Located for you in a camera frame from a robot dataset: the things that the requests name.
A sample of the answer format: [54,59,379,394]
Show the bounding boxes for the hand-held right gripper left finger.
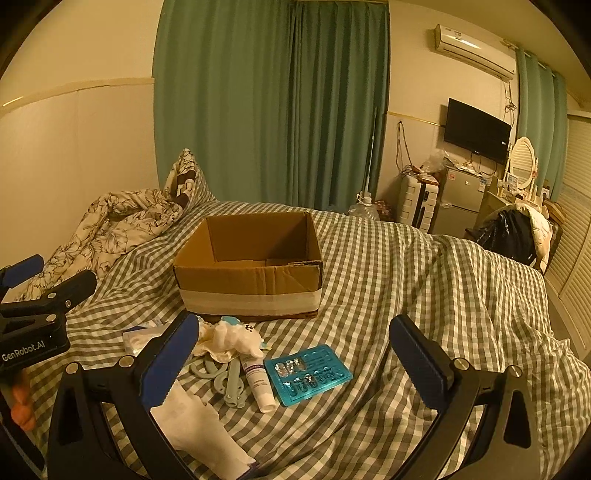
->
[46,313,204,480]

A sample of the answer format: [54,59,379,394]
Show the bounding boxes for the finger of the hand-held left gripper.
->
[0,270,99,329]
[0,255,45,298]

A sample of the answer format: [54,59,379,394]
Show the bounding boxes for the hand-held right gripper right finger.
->
[389,315,549,480]

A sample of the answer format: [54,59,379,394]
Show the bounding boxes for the person's left hand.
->
[11,369,38,431]

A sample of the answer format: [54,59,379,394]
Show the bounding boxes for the white plastic packet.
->
[122,322,177,357]

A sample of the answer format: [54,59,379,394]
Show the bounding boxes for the crumpled cream tissue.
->
[191,322,241,364]

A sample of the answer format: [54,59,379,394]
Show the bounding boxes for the grey plastic scissors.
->
[187,355,248,409]

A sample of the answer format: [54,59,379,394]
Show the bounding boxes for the green checked bed sheet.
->
[21,173,591,480]

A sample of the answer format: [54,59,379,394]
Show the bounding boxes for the white plush toy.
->
[215,316,269,359]

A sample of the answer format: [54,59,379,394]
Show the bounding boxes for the floral quilt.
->
[22,148,219,302]

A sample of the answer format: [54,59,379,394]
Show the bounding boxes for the white cream tube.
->
[240,357,278,413]

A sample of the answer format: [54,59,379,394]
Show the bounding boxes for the blue blister pack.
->
[263,343,354,408]

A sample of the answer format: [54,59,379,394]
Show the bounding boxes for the open cardboard box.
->
[172,212,324,325]

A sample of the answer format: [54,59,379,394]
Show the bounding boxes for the black jacket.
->
[475,208,539,267]

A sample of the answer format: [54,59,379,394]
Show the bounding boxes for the white suitcase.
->
[397,175,442,230]

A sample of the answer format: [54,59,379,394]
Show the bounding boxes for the clear water bottle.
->
[346,194,380,223]

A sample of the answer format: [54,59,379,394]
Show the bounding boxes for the small silver fridge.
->
[431,159,491,239]

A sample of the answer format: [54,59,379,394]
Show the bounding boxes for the cream dressing table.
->
[479,188,546,232]

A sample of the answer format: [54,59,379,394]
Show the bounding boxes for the white padded jacket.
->
[526,205,555,274]

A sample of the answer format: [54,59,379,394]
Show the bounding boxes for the clear plastic bag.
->
[422,148,451,174]

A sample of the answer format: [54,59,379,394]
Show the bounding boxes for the louvred wardrobe doors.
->
[542,113,591,366]

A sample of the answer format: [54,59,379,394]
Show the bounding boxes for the white pole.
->
[362,108,380,200]

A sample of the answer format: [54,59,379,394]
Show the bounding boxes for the oval white mirror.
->
[505,136,541,195]

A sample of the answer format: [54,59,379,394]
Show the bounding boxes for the wide green curtain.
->
[152,0,391,216]

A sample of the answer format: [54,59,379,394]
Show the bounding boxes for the narrow green curtain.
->
[514,46,569,200]

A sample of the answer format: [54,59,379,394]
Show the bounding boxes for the white air conditioner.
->
[433,24,517,82]

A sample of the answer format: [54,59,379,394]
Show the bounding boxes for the hanging wall cable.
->
[396,120,415,177]

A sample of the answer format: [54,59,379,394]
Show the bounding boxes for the black wall television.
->
[443,97,513,165]

